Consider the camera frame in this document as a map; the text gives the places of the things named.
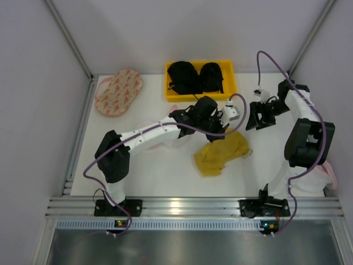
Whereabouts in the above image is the patterned beige laundry bag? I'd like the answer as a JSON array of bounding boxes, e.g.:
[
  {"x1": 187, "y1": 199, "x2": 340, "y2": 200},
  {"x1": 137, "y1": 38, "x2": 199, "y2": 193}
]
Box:
[{"x1": 94, "y1": 69, "x2": 144, "y2": 116}]

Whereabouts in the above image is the black bra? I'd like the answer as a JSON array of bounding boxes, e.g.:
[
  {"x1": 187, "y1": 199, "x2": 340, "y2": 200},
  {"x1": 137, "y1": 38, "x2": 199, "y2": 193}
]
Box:
[{"x1": 167, "y1": 61, "x2": 224, "y2": 96}]

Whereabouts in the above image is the yellow bra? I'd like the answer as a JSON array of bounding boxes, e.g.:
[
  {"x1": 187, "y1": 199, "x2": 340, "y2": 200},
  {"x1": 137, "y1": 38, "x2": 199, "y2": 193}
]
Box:
[{"x1": 194, "y1": 131, "x2": 252, "y2": 177}]

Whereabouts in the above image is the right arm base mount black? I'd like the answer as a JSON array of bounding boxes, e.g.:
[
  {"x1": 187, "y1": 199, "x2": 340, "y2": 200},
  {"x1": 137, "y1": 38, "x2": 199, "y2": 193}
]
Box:
[{"x1": 239, "y1": 197, "x2": 291, "y2": 219}]

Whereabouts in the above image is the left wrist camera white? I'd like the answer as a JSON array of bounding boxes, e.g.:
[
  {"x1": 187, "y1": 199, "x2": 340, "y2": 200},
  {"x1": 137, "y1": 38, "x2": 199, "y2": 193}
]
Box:
[{"x1": 220, "y1": 99, "x2": 240, "y2": 126}]

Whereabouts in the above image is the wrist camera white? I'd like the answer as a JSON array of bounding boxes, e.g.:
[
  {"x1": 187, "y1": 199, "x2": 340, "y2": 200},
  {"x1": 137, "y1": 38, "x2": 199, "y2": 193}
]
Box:
[
  {"x1": 220, "y1": 99, "x2": 240, "y2": 126},
  {"x1": 254, "y1": 88, "x2": 271, "y2": 103}
]

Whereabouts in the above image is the slotted cable duct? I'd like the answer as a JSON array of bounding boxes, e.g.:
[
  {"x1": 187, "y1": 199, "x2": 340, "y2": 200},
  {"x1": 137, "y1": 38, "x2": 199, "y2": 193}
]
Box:
[{"x1": 56, "y1": 219, "x2": 277, "y2": 231}]

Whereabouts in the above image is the yellow plastic bin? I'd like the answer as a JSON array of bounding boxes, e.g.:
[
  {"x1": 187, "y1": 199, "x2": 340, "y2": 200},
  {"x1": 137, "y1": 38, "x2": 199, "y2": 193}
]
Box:
[{"x1": 164, "y1": 60, "x2": 238, "y2": 102}]

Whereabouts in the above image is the aluminium rail front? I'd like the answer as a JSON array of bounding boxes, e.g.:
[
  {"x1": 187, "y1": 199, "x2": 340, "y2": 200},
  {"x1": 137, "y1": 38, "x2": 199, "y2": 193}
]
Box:
[{"x1": 45, "y1": 197, "x2": 344, "y2": 220}]

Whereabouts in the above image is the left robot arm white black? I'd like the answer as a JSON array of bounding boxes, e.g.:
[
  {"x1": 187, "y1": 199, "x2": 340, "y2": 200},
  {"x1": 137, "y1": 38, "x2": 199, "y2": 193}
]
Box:
[{"x1": 94, "y1": 96, "x2": 239, "y2": 206}]

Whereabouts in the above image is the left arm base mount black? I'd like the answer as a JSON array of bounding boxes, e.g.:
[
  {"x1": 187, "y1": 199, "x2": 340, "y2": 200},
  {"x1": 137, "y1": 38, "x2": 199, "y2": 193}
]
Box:
[{"x1": 93, "y1": 199, "x2": 143, "y2": 217}]

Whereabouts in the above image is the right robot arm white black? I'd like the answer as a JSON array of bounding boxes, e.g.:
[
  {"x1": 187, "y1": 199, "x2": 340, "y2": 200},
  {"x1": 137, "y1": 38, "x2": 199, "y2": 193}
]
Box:
[{"x1": 245, "y1": 80, "x2": 338, "y2": 198}]

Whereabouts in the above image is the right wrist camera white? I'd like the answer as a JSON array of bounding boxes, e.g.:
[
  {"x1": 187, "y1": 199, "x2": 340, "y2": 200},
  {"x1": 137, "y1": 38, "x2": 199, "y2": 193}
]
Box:
[{"x1": 254, "y1": 88, "x2": 271, "y2": 103}]

